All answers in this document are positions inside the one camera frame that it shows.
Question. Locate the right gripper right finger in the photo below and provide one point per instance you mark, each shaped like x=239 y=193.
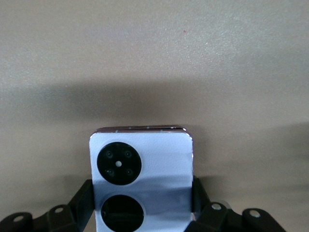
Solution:
x=217 y=217

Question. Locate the lilac flip phone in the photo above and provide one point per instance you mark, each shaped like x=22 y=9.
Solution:
x=164 y=159

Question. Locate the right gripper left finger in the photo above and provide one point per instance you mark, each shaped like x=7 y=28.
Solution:
x=60 y=220

